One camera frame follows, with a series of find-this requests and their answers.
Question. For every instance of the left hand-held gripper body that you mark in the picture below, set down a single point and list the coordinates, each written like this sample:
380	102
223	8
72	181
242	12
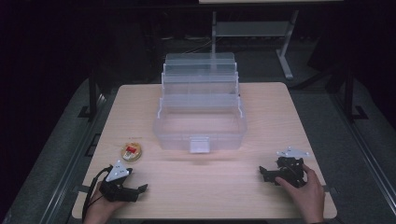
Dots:
117	174

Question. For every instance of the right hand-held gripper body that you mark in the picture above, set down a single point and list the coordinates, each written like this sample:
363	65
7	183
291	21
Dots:
291	169

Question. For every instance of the person's right hand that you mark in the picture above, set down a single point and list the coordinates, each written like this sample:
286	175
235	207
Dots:
306	196

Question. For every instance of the person's left hand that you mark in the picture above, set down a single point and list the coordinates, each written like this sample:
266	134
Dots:
101	208

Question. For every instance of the round yellow red packet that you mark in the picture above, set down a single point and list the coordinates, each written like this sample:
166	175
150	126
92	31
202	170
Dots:
131	151

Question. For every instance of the clear plastic tiered storage box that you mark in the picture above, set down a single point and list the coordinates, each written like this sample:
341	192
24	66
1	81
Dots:
200	124

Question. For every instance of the black metal stand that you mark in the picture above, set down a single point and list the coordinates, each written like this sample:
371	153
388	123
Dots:
350	96
92	96

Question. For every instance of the grey metal table frame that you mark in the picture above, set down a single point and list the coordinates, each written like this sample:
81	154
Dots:
252	28

